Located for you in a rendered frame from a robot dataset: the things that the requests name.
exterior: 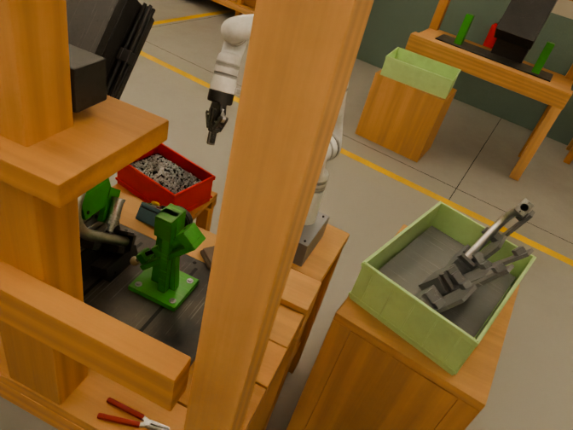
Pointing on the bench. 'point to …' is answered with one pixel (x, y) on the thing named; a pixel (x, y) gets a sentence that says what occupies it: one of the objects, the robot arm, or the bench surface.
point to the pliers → (130, 420)
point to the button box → (147, 212)
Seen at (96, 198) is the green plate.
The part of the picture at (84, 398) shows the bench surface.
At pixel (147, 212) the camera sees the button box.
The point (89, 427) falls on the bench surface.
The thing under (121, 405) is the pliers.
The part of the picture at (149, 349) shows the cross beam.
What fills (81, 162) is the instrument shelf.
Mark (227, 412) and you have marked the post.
